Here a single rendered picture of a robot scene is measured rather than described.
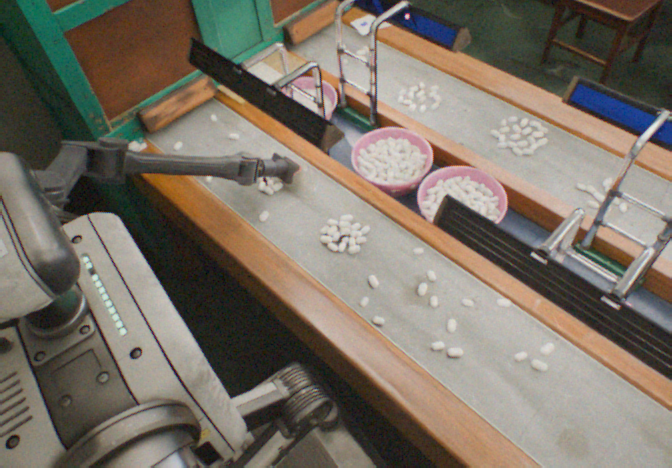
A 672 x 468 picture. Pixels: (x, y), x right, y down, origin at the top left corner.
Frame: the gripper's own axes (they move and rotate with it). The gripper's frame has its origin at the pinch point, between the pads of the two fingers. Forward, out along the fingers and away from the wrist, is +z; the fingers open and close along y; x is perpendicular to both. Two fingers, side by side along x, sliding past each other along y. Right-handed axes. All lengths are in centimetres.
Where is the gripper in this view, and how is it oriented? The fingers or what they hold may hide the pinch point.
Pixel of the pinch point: (299, 168)
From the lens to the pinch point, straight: 175.5
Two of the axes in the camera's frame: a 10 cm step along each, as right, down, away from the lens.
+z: 5.8, -0.6, 8.1
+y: -7.2, -5.1, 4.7
